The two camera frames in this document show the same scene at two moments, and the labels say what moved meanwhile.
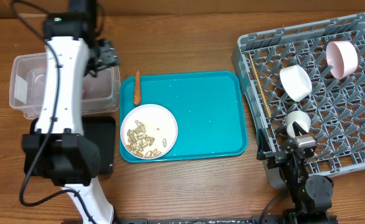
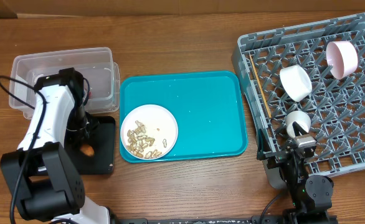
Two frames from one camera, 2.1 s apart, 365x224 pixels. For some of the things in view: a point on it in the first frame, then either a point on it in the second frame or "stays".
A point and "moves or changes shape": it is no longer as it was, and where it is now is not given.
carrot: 137,92 moves or changes shape
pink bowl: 342,58 stays
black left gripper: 109,57 → 75,140
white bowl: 296,82 stays
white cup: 303,118 stays
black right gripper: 263,149 stays
